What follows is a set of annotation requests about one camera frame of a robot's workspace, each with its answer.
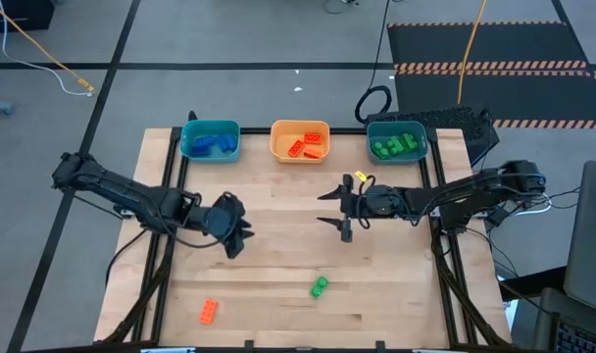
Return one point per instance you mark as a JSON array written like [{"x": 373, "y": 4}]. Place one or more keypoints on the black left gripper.
[{"x": 222, "y": 220}]

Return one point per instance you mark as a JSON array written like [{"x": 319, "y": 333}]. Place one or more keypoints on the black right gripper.
[{"x": 381, "y": 202}]

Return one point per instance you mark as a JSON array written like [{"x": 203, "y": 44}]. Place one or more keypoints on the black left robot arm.
[{"x": 107, "y": 184}]

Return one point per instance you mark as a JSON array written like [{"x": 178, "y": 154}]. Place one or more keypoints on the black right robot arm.
[{"x": 474, "y": 188}]

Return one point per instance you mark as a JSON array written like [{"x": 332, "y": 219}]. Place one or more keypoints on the yellow-orange plastic bin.
[{"x": 285, "y": 135}]

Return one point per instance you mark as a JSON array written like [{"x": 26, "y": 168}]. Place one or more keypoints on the dark teal plastic bin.
[{"x": 396, "y": 128}]

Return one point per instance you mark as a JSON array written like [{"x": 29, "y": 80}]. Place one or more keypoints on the light teal plastic bin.
[{"x": 212, "y": 128}]

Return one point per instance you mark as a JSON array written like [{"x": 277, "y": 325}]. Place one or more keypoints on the black hazard-striped floor mat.
[{"x": 499, "y": 44}]

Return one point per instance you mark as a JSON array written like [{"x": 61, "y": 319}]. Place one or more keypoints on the gray flat laptop lid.
[{"x": 589, "y": 235}]

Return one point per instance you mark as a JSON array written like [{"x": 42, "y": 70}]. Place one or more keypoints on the black laptop keyboard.
[{"x": 577, "y": 338}]

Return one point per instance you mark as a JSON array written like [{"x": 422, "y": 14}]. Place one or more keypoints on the black cabinet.
[{"x": 14, "y": 17}]

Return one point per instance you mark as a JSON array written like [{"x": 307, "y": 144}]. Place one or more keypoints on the black aluminium table frame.
[{"x": 162, "y": 294}]

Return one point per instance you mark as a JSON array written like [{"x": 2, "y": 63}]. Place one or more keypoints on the black frame bracket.
[
  {"x": 380, "y": 346},
  {"x": 249, "y": 346}
]

